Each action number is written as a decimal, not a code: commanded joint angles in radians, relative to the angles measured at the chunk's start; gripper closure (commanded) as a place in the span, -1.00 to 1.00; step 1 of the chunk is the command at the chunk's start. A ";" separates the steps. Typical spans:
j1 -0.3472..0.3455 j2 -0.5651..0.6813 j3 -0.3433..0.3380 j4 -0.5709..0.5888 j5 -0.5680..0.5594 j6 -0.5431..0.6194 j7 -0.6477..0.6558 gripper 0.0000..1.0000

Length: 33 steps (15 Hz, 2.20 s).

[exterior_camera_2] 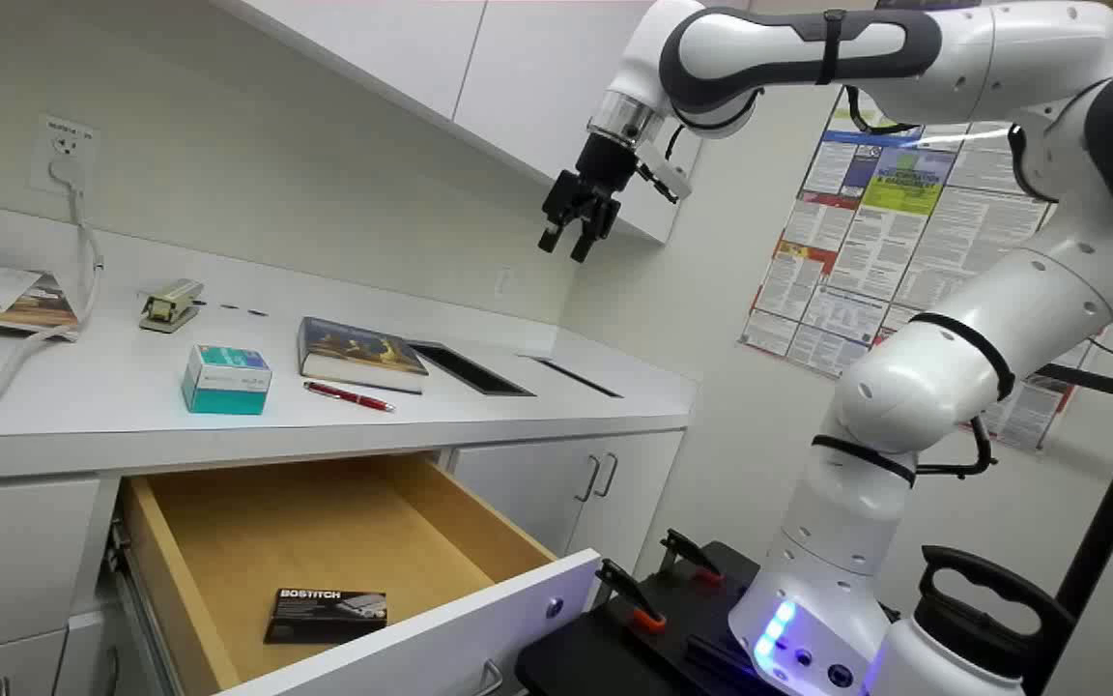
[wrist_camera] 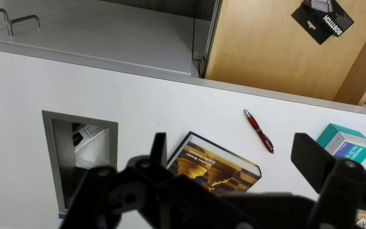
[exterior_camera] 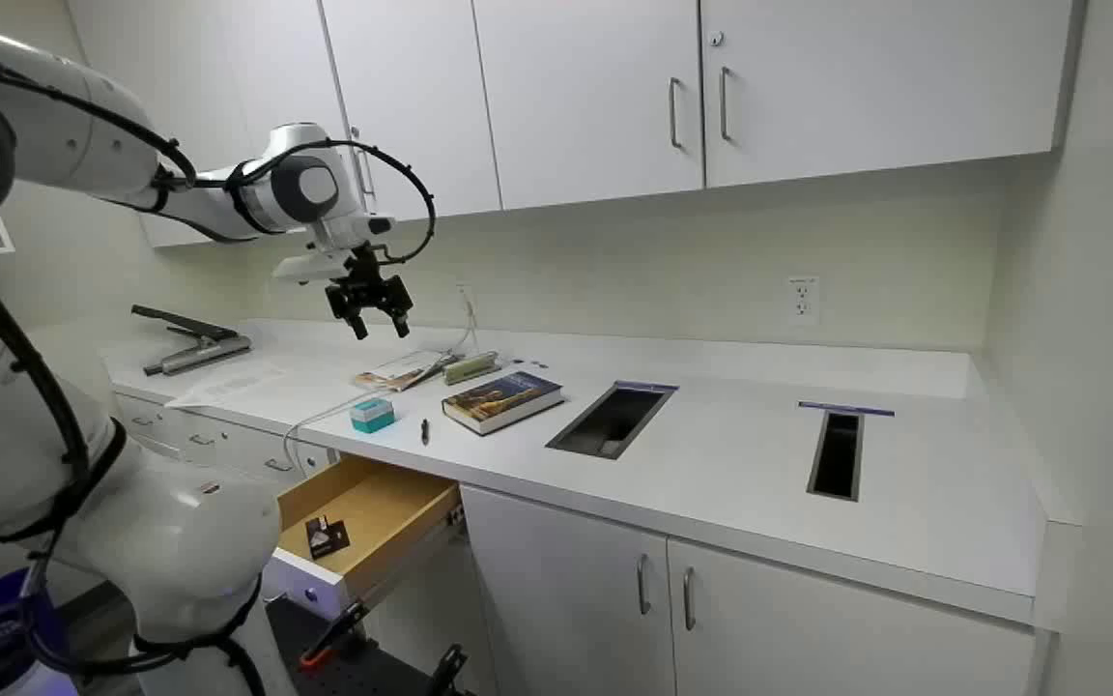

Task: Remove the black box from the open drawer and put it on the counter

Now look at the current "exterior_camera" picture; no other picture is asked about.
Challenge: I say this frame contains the wide rectangular counter opening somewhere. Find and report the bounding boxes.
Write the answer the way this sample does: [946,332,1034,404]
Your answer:
[546,378,680,465]

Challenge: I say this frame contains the stack of papers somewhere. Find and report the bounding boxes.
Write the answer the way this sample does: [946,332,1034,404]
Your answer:
[352,342,457,398]

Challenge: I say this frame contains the beige stapler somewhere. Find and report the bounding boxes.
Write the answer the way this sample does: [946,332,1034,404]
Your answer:
[439,348,504,387]

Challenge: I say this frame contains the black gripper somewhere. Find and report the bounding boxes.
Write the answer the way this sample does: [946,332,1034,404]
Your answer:
[319,242,417,342]

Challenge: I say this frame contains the closed white drawer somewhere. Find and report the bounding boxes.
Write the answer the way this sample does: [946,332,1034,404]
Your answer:
[234,424,337,485]
[106,391,245,465]

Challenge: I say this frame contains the metal upper cabinet handle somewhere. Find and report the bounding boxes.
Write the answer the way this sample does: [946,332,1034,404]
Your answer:
[664,72,690,159]
[714,60,741,146]

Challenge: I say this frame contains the white lower cabinet door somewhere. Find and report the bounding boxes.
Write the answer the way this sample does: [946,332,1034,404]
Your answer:
[664,538,1052,696]
[457,484,677,696]

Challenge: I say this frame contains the open wooden drawer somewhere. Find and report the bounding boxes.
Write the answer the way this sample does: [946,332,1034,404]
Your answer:
[258,457,468,622]

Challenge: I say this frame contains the silver tongs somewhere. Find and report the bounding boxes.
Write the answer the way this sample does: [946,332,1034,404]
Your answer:
[127,301,254,378]

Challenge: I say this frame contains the white wall outlet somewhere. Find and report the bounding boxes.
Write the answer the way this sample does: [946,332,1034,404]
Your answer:
[781,270,826,324]

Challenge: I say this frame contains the small teal box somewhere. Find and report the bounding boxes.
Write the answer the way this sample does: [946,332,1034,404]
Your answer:
[348,393,403,436]

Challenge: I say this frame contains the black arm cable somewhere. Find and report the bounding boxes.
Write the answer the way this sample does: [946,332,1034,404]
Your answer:
[0,34,439,265]

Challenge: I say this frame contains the narrow counter slot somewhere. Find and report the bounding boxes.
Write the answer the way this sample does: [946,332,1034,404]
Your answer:
[797,398,896,506]

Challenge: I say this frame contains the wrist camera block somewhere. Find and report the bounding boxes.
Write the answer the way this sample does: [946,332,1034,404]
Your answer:
[270,242,356,291]

